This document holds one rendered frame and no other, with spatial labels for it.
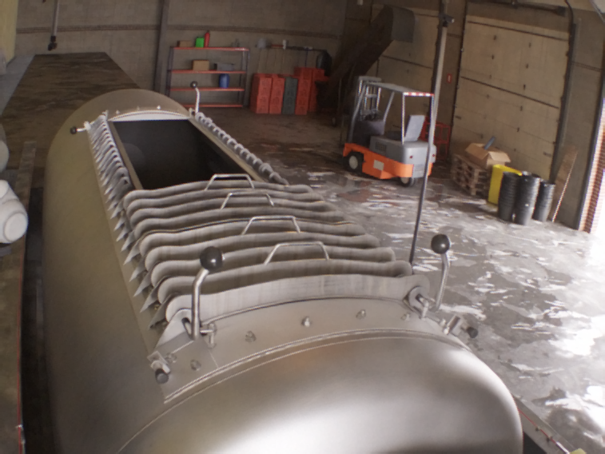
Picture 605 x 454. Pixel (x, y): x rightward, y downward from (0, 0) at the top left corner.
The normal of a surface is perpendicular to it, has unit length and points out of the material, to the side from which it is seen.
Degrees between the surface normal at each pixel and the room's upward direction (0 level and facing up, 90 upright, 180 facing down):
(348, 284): 90
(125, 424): 45
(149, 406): 37
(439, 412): 66
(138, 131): 103
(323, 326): 3
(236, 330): 17
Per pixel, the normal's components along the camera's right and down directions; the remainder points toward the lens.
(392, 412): 0.42, -0.06
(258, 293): 0.40, 0.37
